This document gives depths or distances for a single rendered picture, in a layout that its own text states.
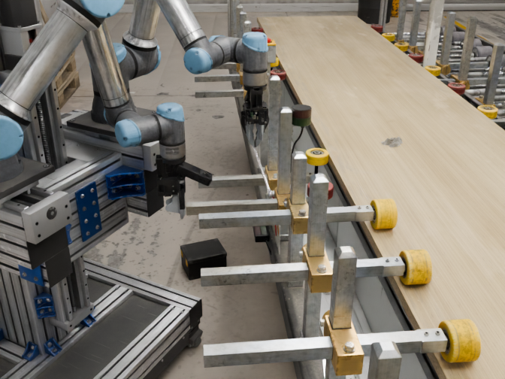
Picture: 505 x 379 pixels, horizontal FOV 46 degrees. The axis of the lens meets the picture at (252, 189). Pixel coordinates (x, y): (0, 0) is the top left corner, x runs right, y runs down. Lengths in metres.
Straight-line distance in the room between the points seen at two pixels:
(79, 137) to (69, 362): 0.81
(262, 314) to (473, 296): 1.45
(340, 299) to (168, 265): 2.01
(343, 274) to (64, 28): 0.86
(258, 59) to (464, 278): 0.84
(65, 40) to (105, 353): 1.22
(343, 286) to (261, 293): 1.75
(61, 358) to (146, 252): 1.04
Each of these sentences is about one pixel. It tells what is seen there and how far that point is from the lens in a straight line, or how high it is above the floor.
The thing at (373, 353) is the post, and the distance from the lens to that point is 0.91.
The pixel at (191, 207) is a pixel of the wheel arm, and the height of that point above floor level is 0.86.
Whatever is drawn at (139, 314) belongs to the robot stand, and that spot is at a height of 0.21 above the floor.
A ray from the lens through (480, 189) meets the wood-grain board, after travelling 1.93.
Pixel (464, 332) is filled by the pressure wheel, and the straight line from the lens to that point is 1.21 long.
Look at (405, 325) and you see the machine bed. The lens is 1.45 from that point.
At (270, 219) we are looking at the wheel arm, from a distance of 1.55.
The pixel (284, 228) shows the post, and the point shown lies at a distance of 1.91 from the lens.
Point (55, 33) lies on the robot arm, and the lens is 1.49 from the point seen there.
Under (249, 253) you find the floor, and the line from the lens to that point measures 3.13.
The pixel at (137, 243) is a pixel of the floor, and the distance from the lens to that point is 3.27.
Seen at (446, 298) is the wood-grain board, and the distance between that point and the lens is 1.42.
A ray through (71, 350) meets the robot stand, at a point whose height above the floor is 0.21.
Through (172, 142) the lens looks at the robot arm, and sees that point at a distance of 1.68.
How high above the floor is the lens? 1.73
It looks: 27 degrees down
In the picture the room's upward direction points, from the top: straight up
